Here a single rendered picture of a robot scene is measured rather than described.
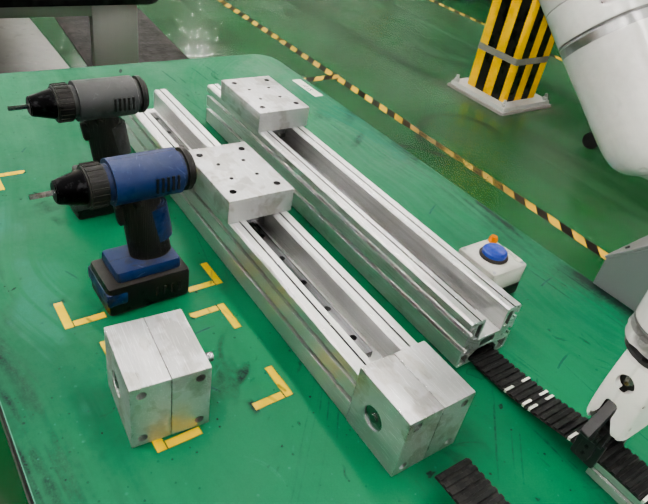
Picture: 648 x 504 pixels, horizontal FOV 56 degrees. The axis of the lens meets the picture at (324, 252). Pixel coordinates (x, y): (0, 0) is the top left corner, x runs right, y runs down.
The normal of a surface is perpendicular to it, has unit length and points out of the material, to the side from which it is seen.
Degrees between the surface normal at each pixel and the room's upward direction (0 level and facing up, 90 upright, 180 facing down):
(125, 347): 0
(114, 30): 90
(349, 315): 90
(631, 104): 78
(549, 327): 0
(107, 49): 90
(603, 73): 89
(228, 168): 0
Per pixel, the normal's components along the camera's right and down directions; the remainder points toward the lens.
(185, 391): 0.49, 0.58
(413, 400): 0.15, -0.80
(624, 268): -0.79, 0.25
